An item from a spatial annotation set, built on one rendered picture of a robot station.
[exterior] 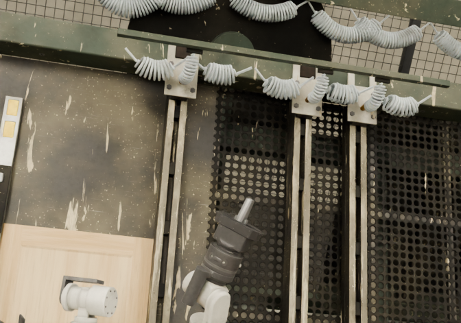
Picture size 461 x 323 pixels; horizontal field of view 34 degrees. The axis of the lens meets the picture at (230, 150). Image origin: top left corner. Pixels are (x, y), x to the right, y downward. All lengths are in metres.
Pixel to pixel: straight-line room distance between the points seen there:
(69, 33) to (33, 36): 0.11
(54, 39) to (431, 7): 1.45
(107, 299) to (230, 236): 0.35
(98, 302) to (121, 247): 0.58
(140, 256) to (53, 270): 0.25
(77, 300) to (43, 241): 0.55
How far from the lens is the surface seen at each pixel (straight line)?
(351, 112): 2.46
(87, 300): 1.71
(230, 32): 2.86
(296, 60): 2.30
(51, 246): 2.25
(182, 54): 2.39
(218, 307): 1.87
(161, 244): 2.22
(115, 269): 2.25
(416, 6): 3.02
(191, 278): 1.86
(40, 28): 2.40
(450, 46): 3.07
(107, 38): 2.39
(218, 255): 1.84
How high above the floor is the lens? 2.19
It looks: 14 degrees down
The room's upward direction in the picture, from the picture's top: 10 degrees clockwise
